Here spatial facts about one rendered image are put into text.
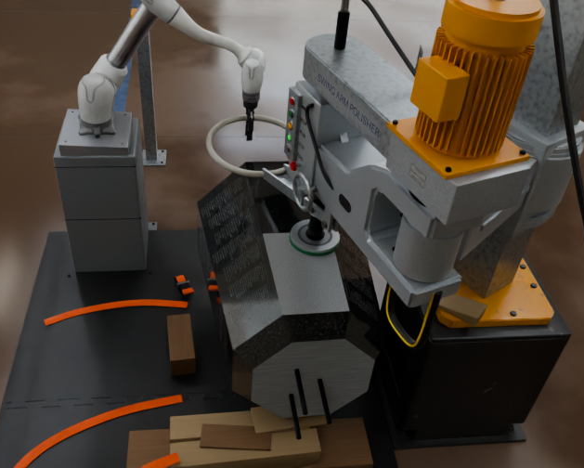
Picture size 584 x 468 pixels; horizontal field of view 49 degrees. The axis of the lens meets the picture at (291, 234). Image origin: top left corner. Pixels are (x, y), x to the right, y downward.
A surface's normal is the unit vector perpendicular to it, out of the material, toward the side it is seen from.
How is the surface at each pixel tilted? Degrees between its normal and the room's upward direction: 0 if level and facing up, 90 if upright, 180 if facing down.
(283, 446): 0
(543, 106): 90
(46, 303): 0
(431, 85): 90
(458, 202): 90
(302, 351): 90
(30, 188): 0
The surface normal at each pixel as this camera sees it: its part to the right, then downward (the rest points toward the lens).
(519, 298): 0.07, -0.77
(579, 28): -0.80, 0.33
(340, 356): 0.15, 0.64
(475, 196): 0.44, 0.60
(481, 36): -0.42, 0.55
